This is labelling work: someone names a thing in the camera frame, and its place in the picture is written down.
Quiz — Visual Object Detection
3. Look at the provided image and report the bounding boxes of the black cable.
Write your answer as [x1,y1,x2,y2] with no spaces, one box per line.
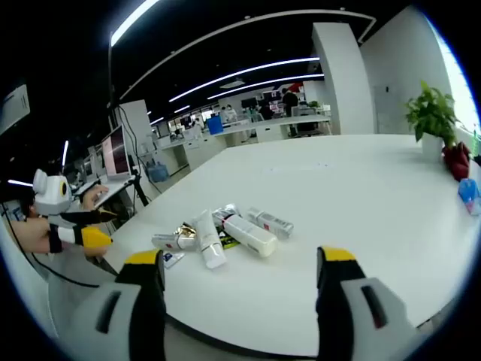
[29,250,103,290]

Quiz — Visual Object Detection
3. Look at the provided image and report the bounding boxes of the white skincare tube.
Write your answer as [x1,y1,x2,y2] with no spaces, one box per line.
[190,208,228,270]

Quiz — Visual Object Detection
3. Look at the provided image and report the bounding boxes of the long white counter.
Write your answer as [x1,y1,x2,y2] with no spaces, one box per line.
[161,114,332,167]

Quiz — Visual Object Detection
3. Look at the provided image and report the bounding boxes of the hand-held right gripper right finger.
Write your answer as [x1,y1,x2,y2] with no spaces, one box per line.
[315,246,419,361]

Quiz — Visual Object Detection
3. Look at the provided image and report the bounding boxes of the pink-screen monitor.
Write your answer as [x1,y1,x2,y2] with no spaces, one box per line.
[100,124,133,182]

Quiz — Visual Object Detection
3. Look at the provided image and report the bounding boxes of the small silver-capped skincare bottle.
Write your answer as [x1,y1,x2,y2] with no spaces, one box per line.
[246,206,295,240]

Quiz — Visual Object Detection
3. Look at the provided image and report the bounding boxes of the green black skincare sachet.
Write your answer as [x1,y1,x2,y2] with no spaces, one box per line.
[211,202,242,250]

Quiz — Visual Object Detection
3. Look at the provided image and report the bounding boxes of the small clear-capped skincare bottle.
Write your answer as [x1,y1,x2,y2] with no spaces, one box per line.
[151,232,198,252]

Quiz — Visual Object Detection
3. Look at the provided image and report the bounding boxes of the white plant pot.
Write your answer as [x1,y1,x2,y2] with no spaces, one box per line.
[420,133,444,163]

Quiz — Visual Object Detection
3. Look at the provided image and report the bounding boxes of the small blue skincare sachet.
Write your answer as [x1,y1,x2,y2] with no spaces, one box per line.
[163,250,186,269]

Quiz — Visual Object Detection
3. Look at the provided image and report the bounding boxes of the large red-collared skincare bottle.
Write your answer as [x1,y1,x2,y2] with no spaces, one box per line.
[222,214,279,259]

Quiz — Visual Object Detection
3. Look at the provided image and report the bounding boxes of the white hanging ceiling unit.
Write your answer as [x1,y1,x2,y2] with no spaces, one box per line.
[0,83,32,137]

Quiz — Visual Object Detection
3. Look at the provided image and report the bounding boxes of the gold skincare sachet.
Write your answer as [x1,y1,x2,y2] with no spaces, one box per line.
[175,222,198,240]

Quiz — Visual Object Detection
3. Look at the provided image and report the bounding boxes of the blue plastic packet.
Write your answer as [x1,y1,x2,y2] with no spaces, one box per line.
[457,177,481,217]

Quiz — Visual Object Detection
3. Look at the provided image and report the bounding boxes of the long ceiling light strip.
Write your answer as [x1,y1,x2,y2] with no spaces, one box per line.
[168,56,321,104]
[207,73,325,101]

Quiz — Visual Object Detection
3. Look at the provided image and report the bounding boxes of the red plant pot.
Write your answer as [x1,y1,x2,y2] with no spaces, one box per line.
[441,141,473,182]

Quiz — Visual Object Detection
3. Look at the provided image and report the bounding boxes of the blue storage bin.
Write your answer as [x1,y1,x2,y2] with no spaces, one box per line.
[207,115,225,135]

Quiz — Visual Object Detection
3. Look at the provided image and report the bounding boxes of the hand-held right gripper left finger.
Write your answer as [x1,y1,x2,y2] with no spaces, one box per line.
[63,247,167,361]

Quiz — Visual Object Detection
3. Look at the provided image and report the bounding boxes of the green potted plant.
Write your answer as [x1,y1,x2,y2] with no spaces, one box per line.
[404,80,461,147]

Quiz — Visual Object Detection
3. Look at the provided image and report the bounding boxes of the blue water jug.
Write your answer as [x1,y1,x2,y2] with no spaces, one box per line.
[146,161,168,184]

